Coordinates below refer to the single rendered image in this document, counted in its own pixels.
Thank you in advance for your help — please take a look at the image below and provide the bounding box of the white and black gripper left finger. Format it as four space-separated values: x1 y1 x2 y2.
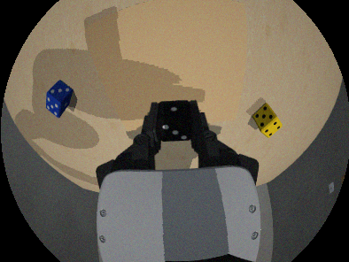
96 103 161 189

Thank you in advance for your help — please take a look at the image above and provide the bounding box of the blue die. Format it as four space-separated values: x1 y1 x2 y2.
46 80 73 118

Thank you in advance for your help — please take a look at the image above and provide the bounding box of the black die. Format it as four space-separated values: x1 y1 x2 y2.
157 100 192 142

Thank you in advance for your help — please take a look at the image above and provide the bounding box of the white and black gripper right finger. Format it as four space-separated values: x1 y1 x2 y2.
190 100 259 187

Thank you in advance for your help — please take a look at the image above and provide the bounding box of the tan flat mat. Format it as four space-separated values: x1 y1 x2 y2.
84 0 247 132

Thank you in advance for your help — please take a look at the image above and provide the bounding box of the yellow die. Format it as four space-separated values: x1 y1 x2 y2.
252 104 283 138

